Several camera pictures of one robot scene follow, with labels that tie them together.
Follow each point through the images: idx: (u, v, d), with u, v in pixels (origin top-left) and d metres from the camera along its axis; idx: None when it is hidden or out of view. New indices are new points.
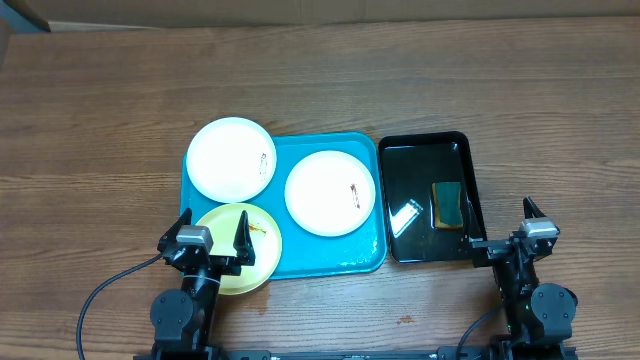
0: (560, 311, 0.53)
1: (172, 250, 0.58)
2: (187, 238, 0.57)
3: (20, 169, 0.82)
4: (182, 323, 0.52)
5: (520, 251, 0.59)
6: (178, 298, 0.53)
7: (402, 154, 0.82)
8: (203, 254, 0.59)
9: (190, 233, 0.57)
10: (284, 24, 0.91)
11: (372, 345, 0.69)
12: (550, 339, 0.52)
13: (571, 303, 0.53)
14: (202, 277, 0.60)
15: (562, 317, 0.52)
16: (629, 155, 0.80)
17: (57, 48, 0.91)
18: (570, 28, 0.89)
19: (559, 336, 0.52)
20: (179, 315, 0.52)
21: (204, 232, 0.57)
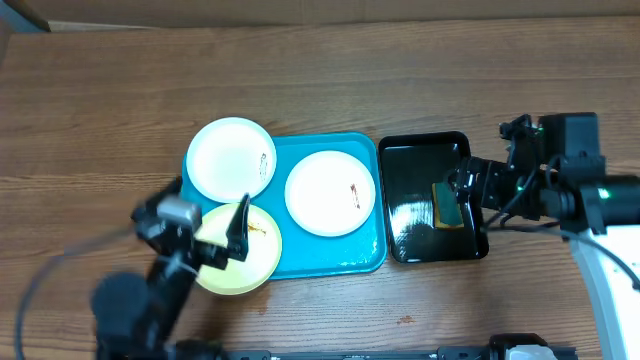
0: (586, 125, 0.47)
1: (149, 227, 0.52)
2: (171, 214, 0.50)
3: (20, 169, 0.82)
4: (131, 311, 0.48)
5: (512, 143, 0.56)
6: (133, 278, 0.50)
7: (403, 154, 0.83)
8: (185, 235, 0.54)
9: (174, 209, 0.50)
10: (284, 24, 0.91)
11: (372, 345, 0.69)
12: (575, 125, 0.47)
13: (592, 116, 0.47)
14: (176, 262, 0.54)
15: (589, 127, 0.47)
16: (629, 156, 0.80)
17: (57, 48, 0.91)
18: (570, 28, 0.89)
19: (585, 121, 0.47)
20: (130, 297, 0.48)
21: (191, 211, 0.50)
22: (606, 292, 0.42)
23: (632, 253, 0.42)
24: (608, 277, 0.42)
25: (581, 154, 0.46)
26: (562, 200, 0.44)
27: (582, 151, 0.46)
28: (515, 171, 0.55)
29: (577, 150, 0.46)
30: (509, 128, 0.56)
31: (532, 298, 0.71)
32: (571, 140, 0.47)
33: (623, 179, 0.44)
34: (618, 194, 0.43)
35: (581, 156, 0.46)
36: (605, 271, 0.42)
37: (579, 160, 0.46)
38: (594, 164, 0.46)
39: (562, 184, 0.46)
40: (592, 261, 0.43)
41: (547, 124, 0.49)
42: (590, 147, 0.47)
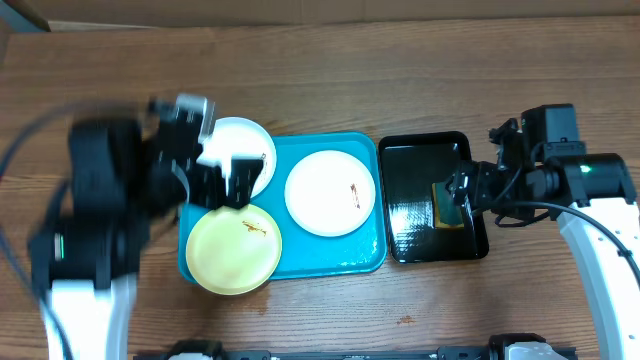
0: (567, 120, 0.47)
1: (165, 109, 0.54)
2: (189, 101, 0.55)
3: (20, 169, 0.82)
4: (115, 133, 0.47)
5: (501, 146, 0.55)
6: (126, 142, 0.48)
7: (403, 154, 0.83)
8: (195, 126, 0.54)
9: (193, 99, 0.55)
10: (284, 24, 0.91)
11: (372, 345, 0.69)
12: (556, 115, 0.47)
13: (571, 106, 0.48)
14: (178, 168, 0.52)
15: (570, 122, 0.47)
16: (630, 155, 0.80)
17: (57, 48, 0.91)
18: (570, 27, 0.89)
19: (566, 111, 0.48)
20: (119, 156, 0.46)
21: (207, 104, 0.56)
22: (593, 261, 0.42)
23: (615, 220, 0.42)
24: (593, 245, 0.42)
25: (562, 140, 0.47)
26: (546, 179, 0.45)
27: (563, 137, 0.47)
28: (506, 171, 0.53)
29: (557, 135, 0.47)
30: (496, 133, 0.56)
31: (532, 298, 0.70)
32: (552, 127, 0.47)
33: (603, 157, 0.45)
34: (599, 168, 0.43)
35: (562, 142, 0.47)
36: (590, 239, 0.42)
37: (561, 147, 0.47)
38: (576, 149, 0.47)
39: (544, 167, 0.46)
40: (577, 229, 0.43)
41: (530, 118, 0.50)
42: (571, 133, 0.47)
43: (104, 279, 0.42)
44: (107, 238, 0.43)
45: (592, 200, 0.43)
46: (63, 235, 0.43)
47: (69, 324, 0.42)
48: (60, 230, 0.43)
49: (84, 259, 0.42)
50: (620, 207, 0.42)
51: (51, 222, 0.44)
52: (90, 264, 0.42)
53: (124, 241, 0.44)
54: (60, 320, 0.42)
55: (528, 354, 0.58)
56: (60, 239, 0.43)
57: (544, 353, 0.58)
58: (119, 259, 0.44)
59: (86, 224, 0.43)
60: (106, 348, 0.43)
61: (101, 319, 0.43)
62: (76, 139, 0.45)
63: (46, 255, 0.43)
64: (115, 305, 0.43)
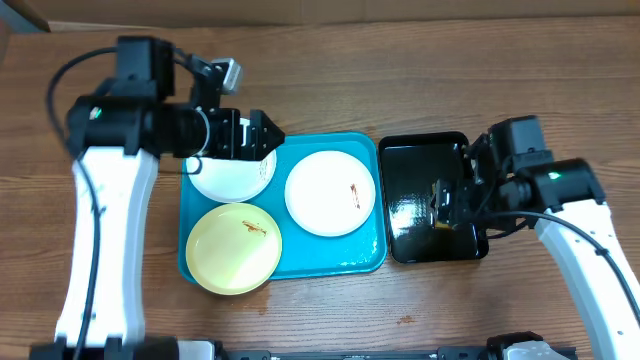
0: (531, 132, 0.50)
1: (200, 62, 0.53)
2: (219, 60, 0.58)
3: (20, 169, 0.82)
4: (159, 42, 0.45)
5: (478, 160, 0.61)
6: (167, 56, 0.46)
7: (403, 154, 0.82)
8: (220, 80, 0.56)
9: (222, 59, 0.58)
10: (284, 24, 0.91)
11: (372, 346, 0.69)
12: (519, 129, 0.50)
13: (533, 118, 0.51)
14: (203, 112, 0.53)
15: (532, 133, 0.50)
16: (630, 155, 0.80)
17: (57, 48, 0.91)
18: (570, 28, 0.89)
19: (527, 122, 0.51)
20: (162, 61, 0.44)
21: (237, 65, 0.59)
22: (574, 265, 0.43)
23: (588, 221, 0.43)
24: (573, 249, 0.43)
25: (530, 150, 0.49)
26: (519, 190, 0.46)
27: (530, 147, 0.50)
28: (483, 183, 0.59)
29: (525, 146, 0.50)
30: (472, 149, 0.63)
31: (532, 298, 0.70)
32: (518, 139, 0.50)
33: (570, 163, 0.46)
34: (567, 175, 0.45)
35: (530, 152, 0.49)
36: (568, 242, 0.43)
37: (530, 157, 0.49)
38: (543, 157, 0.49)
39: (516, 178, 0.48)
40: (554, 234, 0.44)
41: (497, 131, 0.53)
42: (537, 143, 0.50)
43: (133, 144, 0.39)
44: (140, 112, 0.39)
45: (564, 206, 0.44)
46: (99, 107, 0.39)
47: (106, 187, 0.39)
48: (95, 103, 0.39)
49: (117, 124, 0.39)
50: (592, 210, 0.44)
51: (81, 98, 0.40)
52: (120, 138, 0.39)
53: (154, 118, 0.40)
54: (93, 181, 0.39)
55: (526, 355, 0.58)
56: (96, 110, 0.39)
57: (542, 353, 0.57)
58: (147, 136, 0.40)
59: (122, 102, 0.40)
60: (129, 219, 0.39)
61: (129, 184, 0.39)
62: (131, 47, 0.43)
63: (80, 124, 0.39)
64: (144, 177, 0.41)
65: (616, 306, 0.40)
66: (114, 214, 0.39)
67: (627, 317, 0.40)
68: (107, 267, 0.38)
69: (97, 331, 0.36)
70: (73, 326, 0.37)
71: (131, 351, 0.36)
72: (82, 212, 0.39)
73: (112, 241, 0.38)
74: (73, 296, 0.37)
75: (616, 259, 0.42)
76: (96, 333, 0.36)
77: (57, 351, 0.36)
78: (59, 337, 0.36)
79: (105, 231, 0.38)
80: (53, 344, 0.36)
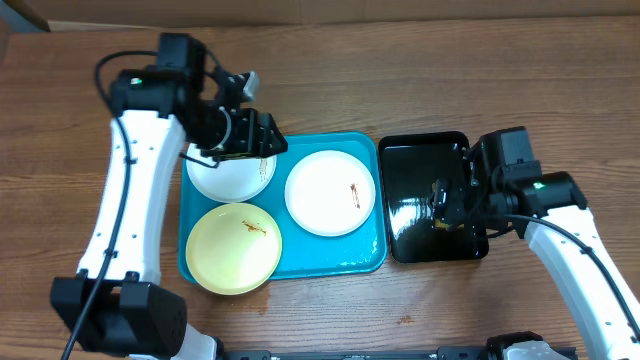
0: (521, 146, 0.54)
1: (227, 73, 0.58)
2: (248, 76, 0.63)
3: (19, 169, 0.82)
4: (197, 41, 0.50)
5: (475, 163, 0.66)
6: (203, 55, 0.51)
7: (403, 154, 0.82)
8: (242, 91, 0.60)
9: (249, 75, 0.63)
10: (284, 24, 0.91)
11: (372, 345, 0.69)
12: (508, 140, 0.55)
13: (523, 130, 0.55)
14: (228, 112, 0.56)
15: (523, 148, 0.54)
16: (630, 155, 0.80)
17: (57, 48, 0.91)
18: (570, 28, 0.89)
19: (518, 135, 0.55)
20: (198, 56, 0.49)
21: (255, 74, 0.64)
22: (562, 264, 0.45)
23: (573, 224, 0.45)
24: (559, 249, 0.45)
25: (519, 161, 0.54)
26: (506, 200, 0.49)
27: (519, 159, 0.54)
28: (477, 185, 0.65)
29: (513, 158, 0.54)
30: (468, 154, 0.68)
31: (532, 298, 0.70)
32: (507, 151, 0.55)
33: (555, 175, 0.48)
34: (550, 186, 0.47)
35: (519, 162, 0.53)
36: (553, 243, 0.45)
37: (518, 168, 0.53)
38: (531, 168, 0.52)
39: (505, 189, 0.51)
40: (542, 237, 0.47)
41: (492, 143, 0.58)
42: (526, 155, 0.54)
43: (165, 111, 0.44)
44: (175, 86, 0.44)
45: (549, 211, 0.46)
46: (140, 77, 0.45)
47: (138, 141, 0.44)
48: (137, 75, 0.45)
49: (153, 94, 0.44)
50: (576, 215, 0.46)
51: (125, 71, 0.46)
52: (154, 105, 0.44)
53: (186, 94, 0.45)
54: (128, 136, 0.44)
55: (525, 355, 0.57)
56: (136, 80, 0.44)
57: (542, 353, 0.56)
58: (179, 108, 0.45)
59: (159, 76, 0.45)
60: (157, 169, 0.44)
61: (158, 140, 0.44)
62: (168, 38, 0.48)
63: (124, 91, 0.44)
64: (173, 140, 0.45)
65: (603, 297, 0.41)
66: (144, 166, 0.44)
67: (613, 308, 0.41)
68: (133, 212, 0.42)
69: (115, 267, 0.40)
70: (95, 262, 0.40)
71: (146, 287, 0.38)
72: (118, 163, 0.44)
73: (140, 191, 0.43)
74: (99, 236, 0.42)
75: (600, 255, 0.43)
76: (115, 270, 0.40)
77: (77, 282, 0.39)
78: (82, 269, 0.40)
79: (134, 181, 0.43)
80: (77, 275, 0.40)
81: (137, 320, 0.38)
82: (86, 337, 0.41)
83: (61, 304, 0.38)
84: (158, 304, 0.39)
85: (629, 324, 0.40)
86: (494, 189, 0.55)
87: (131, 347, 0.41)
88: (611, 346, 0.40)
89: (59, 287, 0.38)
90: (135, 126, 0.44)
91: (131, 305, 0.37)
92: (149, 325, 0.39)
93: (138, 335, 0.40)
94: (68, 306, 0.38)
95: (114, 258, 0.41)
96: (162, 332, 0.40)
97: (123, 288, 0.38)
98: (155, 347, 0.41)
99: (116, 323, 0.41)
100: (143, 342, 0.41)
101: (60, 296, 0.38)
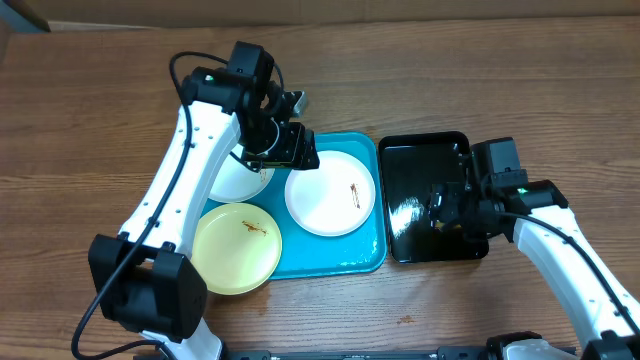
0: (509, 155, 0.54)
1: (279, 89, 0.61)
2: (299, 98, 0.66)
3: (19, 169, 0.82)
4: (267, 55, 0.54)
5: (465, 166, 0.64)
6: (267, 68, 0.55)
7: (403, 154, 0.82)
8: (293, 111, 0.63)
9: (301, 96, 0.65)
10: (284, 24, 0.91)
11: (372, 346, 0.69)
12: (496, 149, 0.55)
13: (510, 139, 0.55)
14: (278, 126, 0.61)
15: (510, 158, 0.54)
16: (629, 155, 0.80)
17: (57, 48, 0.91)
18: (570, 28, 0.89)
19: (505, 143, 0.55)
20: (265, 68, 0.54)
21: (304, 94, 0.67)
22: (546, 253, 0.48)
23: (555, 219, 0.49)
24: (543, 240, 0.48)
25: (506, 170, 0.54)
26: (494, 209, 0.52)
27: (507, 167, 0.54)
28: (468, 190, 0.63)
29: (502, 166, 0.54)
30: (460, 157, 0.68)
31: (532, 298, 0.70)
32: (495, 160, 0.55)
33: (539, 184, 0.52)
34: (533, 192, 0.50)
35: (507, 171, 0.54)
36: (538, 236, 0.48)
37: (506, 177, 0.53)
38: (518, 177, 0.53)
39: (492, 196, 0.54)
40: (527, 233, 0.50)
41: (478, 151, 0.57)
42: (513, 163, 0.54)
43: (230, 106, 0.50)
44: (242, 89, 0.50)
45: (532, 211, 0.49)
46: (212, 76, 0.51)
47: (200, 129, 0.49)
48: (210, 73, 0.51)
49: (222, 92, 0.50)
50: (556, 211, 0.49)
51: (199, 68, 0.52)
52: (220, 101, 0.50)
53: (250, 97, 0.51)
54: (192, 123, 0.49)
55: (524, 351, 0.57)
56: (209, 77, 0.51)
57: (542, 349, 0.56)
58: (241, 108, 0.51)
59: (231, 77, 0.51)
60: (209, 160, 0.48)
61: (217, 132, 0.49)
62: (244, 50, 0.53)
63: (197, 85, 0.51)
64: (229, 134, 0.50)
65: (587, 276, 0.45)
66: (200, 152, 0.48)
67: (596, 286, 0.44)
68: (184, 190, 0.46)
69: (156, 235, 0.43)
70: (138, 227, 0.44)
71: (180, 257, 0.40)
72: (176, 143, 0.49)
73: (193, 173, 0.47)
74: (146, 205, 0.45)
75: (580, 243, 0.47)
76: (156, 238, 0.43)
77: (118, 242, 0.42)
78: (123, 232, 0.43)
79: (191, 163, 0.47)
80: (118, 236, 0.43)
81: (164, 289, 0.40)
82: (109, 301, 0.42)
83: (99, 261, 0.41)
84: (187, 278, 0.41)
85: (611, 299, 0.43)
86: (481, 196, 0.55)
87: (148, 322, 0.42)
88: (596, 321, 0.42)
89: (100, 245, 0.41)
90: (201, 115, 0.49)
91: (164, 271, 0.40)
92: (173, 299, 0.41)
93: (160, 308, 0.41)
94: (105, 264, 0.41)
95: (156, 226, 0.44)
96: (184, 311, 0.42)
97: (159, 255, 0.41)
98: (172, 329, 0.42)
99: (141, 297, 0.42)
100: (161, 319, 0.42)
101: (100, 253, 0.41)
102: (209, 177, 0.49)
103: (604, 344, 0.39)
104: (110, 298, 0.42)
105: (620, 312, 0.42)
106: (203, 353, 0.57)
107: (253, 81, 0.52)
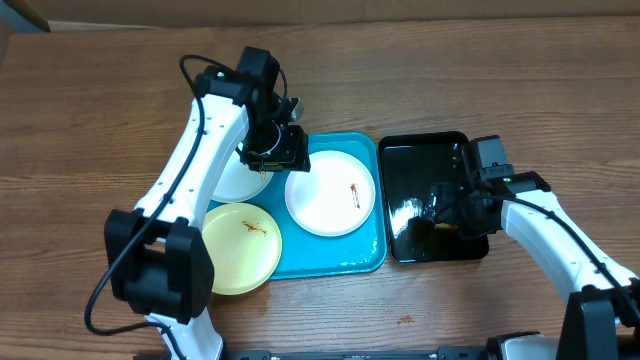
0: (494, 152, 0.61)
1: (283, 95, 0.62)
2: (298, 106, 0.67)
3: (19, 169, 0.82)
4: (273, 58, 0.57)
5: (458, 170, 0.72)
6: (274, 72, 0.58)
7: (403, 154, 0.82)
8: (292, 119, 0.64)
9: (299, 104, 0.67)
10: (284, 24, 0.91)
11: (372, 346, 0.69)
12: (484, 147, 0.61)
13: (497, 137, 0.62)
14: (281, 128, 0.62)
15: (496, 155, 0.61)
16: (630, 155, 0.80)
17: (57, 48, 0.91)
18: (570, 28, 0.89)
19: (492, 142, 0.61)
20: (273, 70, 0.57)
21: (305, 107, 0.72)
22: (531, 229, 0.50)
23: (540, 201, 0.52)
24: (527, 217, 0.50)
25: (494, 164, 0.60)
26: (482, 201, 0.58)
27: (494, 162, 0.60)
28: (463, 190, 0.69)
29: (489, 161, 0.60)
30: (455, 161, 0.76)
31: (532, 298, 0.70)
32: (482, 155, 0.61)
33: (523, 174, 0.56)
34: (516, 181, 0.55)
35: (494, 165, 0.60)
36: (522, 214, 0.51)
37: (493, 170, 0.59)
38: (504, 169, 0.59)
39: (480, 187, 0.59)
40: (513, 215, 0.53)
41: (468, 149, 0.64)
42: (500, 159, 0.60)
43: (240, 99, 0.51)
44: (251, 86, 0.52)
45: (515, 194, 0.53)
46: (224, 72, 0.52)
47: (212, 117, 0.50)
48: (222, 70, 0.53)
49: (234, 88, 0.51)
50: (540, 195, 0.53)
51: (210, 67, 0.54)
52: (231, 96, 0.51)
53: (258, 94, 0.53)
54: (205, 112, 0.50)
55: (522, 343, 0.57)
56: (221, 73, 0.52)
57: (537, 339, 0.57)
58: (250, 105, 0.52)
59: (241, 75, 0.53)
60: (221, 146, 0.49)
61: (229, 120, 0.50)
62: (253, 52, 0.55)
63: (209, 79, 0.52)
64: (239, 125, 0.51)
65: (568, 243, 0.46)
66: (213, 138, 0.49)
67: (577, 250, 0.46)
68: (197, 171, 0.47)
69: (170, 211, 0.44)
70: (153, 203, 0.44)
71: (194, 230, 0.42)
72: (189, 130, 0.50)
73: (206, 156, 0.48)
74: (160, 185, 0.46)
75: (561, 217, 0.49)
76: (170, 213, 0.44)
77: (134, 215, 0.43)
78: (138, 208, 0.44)
79: (203, 148, 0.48)
80: (133, 211, 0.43)
81: (178, 263, 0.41)
82: (123, 275, 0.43)
83: (113, 233, 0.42)
84: (200, 253, 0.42)
85: (591, 260, 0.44)
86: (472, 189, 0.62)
87: (159, 300, 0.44)
88: (578, 279, 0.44)
89: (116, 218, 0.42)
90: (213, 106, 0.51)
91: (178, 244, 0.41)
92: (185, 273, 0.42)
93: (171, 285, 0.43)
94: (119, 236, 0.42)
95: (170, 203, 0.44)
96: (195, 287, 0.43)
97: (173, 228, 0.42)
98: (182, 307, 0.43)
99: (153, 275, 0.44)
100: (172, 296, 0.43)
101: (115, 225, 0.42)
102: (220, 164, 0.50)
103: (584, 296, 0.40)
104: (121, 274, 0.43)
105: (599, 270, 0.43)
106: (205, 345, 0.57)
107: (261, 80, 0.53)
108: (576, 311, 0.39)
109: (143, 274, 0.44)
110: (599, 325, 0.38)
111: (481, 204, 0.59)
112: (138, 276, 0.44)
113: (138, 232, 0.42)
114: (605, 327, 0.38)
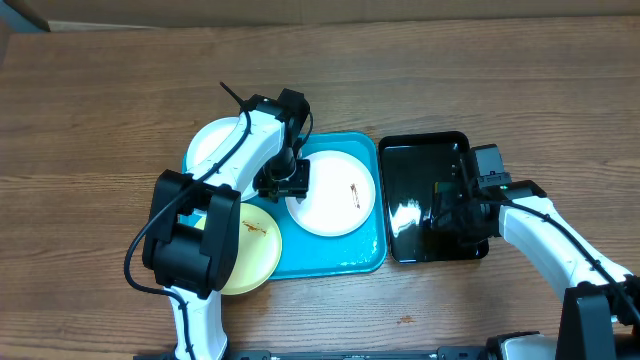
0: (494, 163, 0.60)
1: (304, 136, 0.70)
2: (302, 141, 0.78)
3: (20, 169, 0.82)
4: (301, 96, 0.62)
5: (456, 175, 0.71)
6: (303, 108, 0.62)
7: (403, 154, 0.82)
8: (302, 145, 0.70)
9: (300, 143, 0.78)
10: (284, 24, 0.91)
11: (372, 345, 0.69)
12: (482, 158, 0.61)
13: (494, 147, 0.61)
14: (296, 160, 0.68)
15: (494, 167, 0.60)
16: (629, 155, 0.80)
17: (57, 47, 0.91)
18: (570, 28, 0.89)
19: (489, 151, 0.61)
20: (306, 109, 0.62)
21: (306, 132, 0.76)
22: (527, 233, 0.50)
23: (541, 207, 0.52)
24: (524, 221, 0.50)
25: (491, 172, 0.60)
26: (481, 207, 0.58)
27: (492, 170, 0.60)
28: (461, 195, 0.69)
29: (487, 170, 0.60)
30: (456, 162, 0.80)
31: (531, 298, 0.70)
32: (481, 163, 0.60)
33: (521, 183, 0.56)
34: (512, 190, 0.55)
35: (492, 174, 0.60)
36: (519, 218, 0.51)
37: (491, 179, 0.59)
38: (502, 178, 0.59)
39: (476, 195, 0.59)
40: (510, 220, 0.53)
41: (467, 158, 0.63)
42: (498, 168, 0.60)
43: (282, 116, 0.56)
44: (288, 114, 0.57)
45: (511, 199, 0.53)
46: (269, 99, 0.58)
47: (257, 125, 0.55)
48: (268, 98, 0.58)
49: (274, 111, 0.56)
50: (537, 201, 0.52)
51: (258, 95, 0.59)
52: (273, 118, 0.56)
53: (294, 122, 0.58)
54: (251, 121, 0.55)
55: (521, 343, 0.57)
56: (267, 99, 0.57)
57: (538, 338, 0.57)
58: (287, 131, 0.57)
59: (282, 103, 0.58)
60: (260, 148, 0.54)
61: (270, 132, 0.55)
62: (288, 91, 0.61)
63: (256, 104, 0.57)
64: (275, 138, 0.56)
65: (563, 241, 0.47)
66: (256, 140, 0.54)
67: (572, 249, 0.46)
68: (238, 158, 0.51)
69: (216, 179, 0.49)
70: (201, 172, 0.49)
71: (235, 194, 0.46)
72: (235, 130, 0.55)
73: (247, 151, 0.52)
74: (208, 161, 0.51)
75: (557, 219, 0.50)
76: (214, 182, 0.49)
77: (183, 176, 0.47)
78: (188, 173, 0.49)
79: (246, 146, 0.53)
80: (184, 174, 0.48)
81: (217, 224, 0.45)
82: (158, 235, 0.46)
83: (163, 189, 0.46)
84: (234, 221, 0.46)
85: (586, 258, 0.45)
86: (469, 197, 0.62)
87: (187, 264, 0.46)
88: (574, 276, 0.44)
89: (167, 176, 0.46)
90: (258, 117, 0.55)
91: (219, 204, 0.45)
92: (219, 236, 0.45)
93: (203, 248, 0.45)
94: (166, 191, 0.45)
95: (216, 173, 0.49)
96: (224, 254, 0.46)
97: (216, 192, 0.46)
98: (207, 274, 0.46)
99: (185, 240, 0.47)
100: (201, 261, 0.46)
101: (165, 182, 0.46)
102: (255, 164, 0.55)
103: (581, 291, 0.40)
104: (156, 231, 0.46)
105: (594, 267, 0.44)
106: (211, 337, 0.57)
107: (295, 107, 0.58)
108: (572, 306, 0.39)
109: (176, 238, 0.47)
110: (595, 320, 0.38)
111: (479, 211, 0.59)
112: (171, 239, 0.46)
113: (186, 189, 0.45)
114: (602, 323, 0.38)
